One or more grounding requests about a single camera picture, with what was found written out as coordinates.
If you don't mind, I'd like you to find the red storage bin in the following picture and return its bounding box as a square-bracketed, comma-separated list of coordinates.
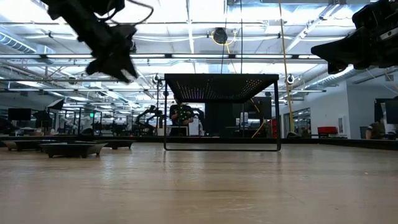
[317, 126, 338, 135]

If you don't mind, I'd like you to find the black ceiling cable reel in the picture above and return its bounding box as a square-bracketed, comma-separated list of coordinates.
[213, 27, 228, 45]

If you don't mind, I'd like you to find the black computer monitor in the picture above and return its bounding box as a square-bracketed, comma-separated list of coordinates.
[7, 108, 32, 121]

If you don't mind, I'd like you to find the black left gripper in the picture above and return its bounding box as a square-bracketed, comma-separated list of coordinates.
[67, 6, 139, 84]

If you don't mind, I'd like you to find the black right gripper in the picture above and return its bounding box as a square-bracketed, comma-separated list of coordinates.
[310, 0, 398, 75]

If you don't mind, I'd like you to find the black perforated metal shelf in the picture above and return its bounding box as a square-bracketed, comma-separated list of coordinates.
[163, 73, 282, 152]

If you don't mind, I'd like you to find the person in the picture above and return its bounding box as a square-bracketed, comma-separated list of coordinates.
[366, 119, 388, 140]
[169, 104, 196, 137]

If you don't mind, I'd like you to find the small black square plate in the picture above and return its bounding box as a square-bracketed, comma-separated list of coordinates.
[95, 139, 137, 151]
[1, 139, 43, 152]
[39, 142, 109, 159]

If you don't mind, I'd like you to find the yellow hanging cable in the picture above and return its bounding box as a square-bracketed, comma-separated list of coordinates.
[279, 0, 296, 133]

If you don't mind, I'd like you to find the black aluminium table frame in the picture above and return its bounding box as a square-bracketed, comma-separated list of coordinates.
[0, 135, 398, 152]

